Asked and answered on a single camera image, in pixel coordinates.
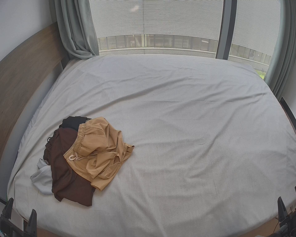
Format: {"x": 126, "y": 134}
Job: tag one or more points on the pale grey garment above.
{"x": 42, "y": 180}

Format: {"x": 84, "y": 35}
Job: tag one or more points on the bed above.
{"x": 161, "y": 115}

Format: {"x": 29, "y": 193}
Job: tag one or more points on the brown garment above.
{"x": 67, "y": 173}

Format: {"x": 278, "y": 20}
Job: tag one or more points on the black garment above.
{"x": 71, "y": 122}

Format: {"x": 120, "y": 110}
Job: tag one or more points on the tan shorts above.
{"x": 101, "y": 138}

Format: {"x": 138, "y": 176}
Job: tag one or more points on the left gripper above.
{"x": 7, "y": 228}

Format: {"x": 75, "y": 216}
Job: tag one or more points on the grey-green curtain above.
{"x": 74, "y": 27}
{"x": 282, "y": 57}

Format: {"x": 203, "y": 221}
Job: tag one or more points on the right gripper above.
{"x": 289, "y": 228}

